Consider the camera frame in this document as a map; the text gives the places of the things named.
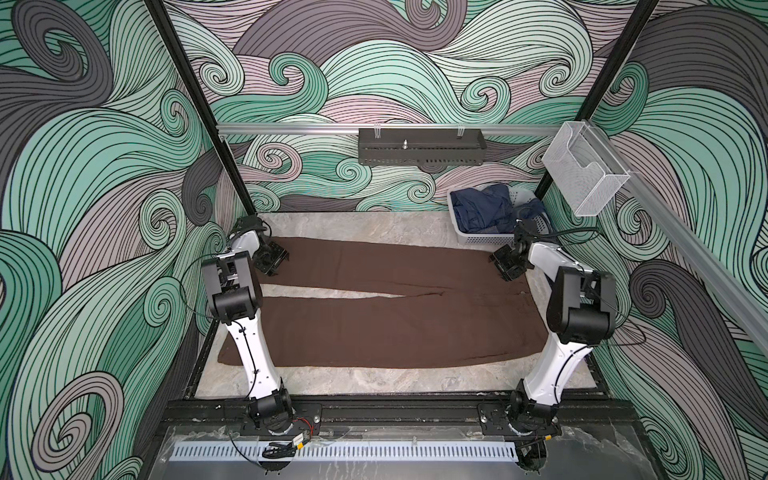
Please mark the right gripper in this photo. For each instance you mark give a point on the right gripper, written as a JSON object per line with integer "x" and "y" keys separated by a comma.
{"x": 498, "y": 255}

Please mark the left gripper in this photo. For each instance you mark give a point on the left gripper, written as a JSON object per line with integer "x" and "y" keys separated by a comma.
{"x": 278, "y": 253}

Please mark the brown corduroy trousers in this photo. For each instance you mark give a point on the brown corduroy trousers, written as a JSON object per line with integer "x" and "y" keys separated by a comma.
{"x": 418, "y": 307}

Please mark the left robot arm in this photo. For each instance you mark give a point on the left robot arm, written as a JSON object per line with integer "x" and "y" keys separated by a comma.
{"x": 235, "y": 299}

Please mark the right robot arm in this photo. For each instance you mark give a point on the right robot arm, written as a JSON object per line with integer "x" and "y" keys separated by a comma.
{"x": 580, "y": 315}

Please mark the blue denim trousers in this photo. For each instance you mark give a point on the blue denim trousers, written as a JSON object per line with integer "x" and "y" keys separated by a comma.
{"x": 495, "y": 209}

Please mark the white plastic laundry basket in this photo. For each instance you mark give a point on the white plastic laundry basket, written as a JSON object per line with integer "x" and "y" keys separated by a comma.
{"x": 534, "y": 226}

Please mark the clear acrylic wall holder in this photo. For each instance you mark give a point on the clear acrylic wall holder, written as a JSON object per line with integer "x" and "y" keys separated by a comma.
{"x": 586, "y": 168}

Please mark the aluminium rail back wall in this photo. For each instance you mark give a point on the aluminium rail back wall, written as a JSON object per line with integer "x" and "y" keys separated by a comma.
{"x": 305, "y": 128}

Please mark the aluminium rail wall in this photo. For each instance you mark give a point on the aluminium rail wall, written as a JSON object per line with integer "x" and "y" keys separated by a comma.
{"x": 724, "y": 286}
{"x": 305, "y": 128}

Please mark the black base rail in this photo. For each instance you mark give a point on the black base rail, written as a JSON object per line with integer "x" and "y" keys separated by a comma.
{"x": 492, "y": 413}

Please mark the black perforated wall tray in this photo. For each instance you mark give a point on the black perforated wall tray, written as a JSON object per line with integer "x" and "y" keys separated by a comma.
{"x": 432, "y": 149}

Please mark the white slotted cable duct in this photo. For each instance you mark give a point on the white slotted cable duct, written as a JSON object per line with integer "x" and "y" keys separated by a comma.
{"x": 454, "y": 451}

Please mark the aluminium rail right wall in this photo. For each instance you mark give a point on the aluminium rail right wall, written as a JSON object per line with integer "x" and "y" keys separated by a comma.
{"x": 724, "y": 286}

